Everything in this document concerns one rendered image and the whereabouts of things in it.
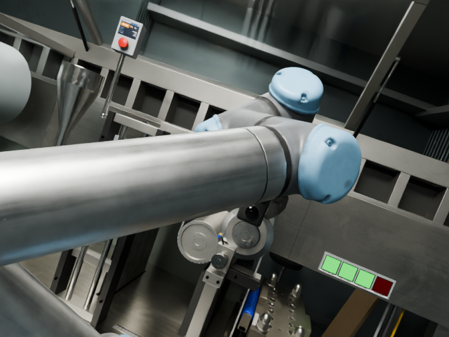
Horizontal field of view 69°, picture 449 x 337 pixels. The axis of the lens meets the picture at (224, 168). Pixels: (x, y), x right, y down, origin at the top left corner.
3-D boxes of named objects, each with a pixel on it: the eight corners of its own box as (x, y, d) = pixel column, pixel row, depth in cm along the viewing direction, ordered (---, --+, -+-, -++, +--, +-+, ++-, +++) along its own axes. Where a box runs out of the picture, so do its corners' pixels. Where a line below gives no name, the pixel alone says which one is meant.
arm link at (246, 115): (224, 134, 36) (297, 99, 40) (182, 120, 45) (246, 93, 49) (240, 194, 39) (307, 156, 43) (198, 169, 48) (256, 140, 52)
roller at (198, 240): (172, 252, 93) (186, 214, 92) (198, 233, 118) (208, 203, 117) (210, 269, 91) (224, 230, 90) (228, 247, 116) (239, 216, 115)
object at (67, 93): (-3, 234, 111) (47, 74, 106) (30, 227, 125) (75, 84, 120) (30, 251, 108) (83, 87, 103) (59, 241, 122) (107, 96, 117)
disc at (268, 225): (212, 247, 91) (230, 198, 90) (213, 247, 92) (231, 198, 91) (262, 269, 89) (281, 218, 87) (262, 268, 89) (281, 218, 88)
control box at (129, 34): (108, 46, 96) (119, 13, 95) (115, 51, 102) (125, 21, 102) (131, 55, 96) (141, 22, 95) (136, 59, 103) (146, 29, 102)
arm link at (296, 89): (256, 74, 45) (301, 56, 48) (246, 129, 54) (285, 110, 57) (293, 108, 41) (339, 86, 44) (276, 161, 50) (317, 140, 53)
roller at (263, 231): (219, 245, 90) (233, 206, 89) (236, 227, 115) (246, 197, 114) (258, 262, 88) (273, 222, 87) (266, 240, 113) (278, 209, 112)
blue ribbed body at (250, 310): (238, 320, 91) (242, 309, 91) (248, 291, 112) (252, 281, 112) (250, 325, 91) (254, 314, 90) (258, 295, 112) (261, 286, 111)
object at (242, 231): (248, 215, 87) (264, 239, 86) (249, 214, 89) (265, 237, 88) (226, 231, 88) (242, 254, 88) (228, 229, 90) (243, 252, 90)
